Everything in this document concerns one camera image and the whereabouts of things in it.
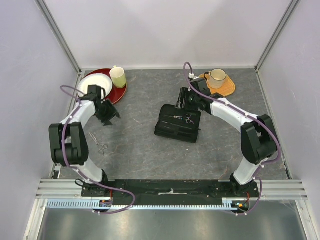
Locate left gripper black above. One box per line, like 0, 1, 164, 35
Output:
94, 99, 121, 127

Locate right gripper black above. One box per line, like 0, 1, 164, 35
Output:
175, 87, 200, 111

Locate silver scissors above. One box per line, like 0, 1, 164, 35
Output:
173, 113, 194, 124
89, 132, 108, 156

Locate black zipper tool case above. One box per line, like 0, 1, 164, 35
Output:
154, 104, 201, 144

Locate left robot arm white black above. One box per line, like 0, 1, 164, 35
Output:
48, 84, 120, 197

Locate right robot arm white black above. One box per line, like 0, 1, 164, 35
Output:
176, 77, 281, 197

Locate red round tray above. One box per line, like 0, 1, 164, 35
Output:
85, 68, 127, 104

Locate white paper plate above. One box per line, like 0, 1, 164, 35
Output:
77, 73, 113, 99

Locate orange woven coaster mat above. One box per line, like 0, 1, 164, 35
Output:
199, 73, 236, 97

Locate pale yellow cup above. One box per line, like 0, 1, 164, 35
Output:
109, 66, 127, 89

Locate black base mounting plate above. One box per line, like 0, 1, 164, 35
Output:
82, 178, 261, 207

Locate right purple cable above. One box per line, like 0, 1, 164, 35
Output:
183, 61, 282, 217

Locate purple cable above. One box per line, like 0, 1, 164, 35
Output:
183, 61, 282, 217
60, 85, 137, 216

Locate cream mug black handle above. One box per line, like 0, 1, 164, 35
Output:
203, 68, 227, 89

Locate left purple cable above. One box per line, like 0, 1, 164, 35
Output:
60, 85, 137, 216

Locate grey slotted cable duct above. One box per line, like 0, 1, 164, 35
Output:
45, 199, 238, 211

